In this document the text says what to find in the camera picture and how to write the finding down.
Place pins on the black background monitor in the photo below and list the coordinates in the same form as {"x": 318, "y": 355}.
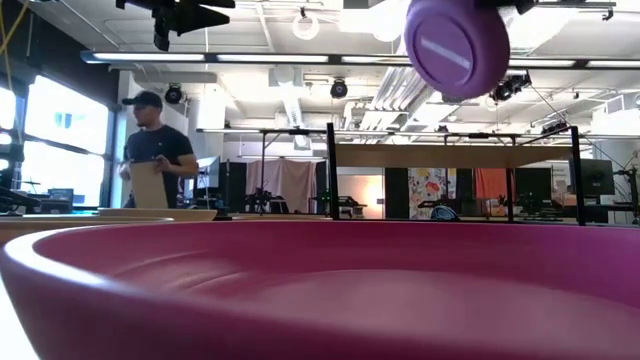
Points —
{"x": 597, "y": 177}

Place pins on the purple plate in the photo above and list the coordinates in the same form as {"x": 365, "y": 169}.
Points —
{"x": 450, "y": 50}

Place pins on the long ceiling light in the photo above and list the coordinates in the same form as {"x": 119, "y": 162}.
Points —
{"x": 150, "y": 57}

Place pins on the floral poster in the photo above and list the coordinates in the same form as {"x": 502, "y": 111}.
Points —
{"x": 427, "y": 187}

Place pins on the magenta plate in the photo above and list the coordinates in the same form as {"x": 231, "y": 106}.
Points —
{"x": 320, "y": 300}

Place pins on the orange cloth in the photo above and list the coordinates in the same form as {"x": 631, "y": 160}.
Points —
{"x": 492, "y": 182}

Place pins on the cardboard sheet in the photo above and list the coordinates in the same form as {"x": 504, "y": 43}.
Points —
{"x": 148, "y": 187}

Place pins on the black ceiling spotlight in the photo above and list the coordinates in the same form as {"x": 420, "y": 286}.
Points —
{"x": 173, "y": 95}
{"x": 339, "y": 90}
{"x": 515, "y": 87}

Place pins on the grey background monitor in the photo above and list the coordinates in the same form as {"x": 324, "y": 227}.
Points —
{"x": 210, "y": 172}

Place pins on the beige curtain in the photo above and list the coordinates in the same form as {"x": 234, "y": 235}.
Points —
{"x": 290, "y": 180}

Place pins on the black metal background frame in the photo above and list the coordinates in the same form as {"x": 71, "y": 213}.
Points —
{"x": 262, "y": 150}

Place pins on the wooden shelf with black legs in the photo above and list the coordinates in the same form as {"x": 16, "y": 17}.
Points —
{"x": 450, "y": 156}

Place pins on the person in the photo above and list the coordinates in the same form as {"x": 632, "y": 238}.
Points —
{"x": 155, "y": 145}

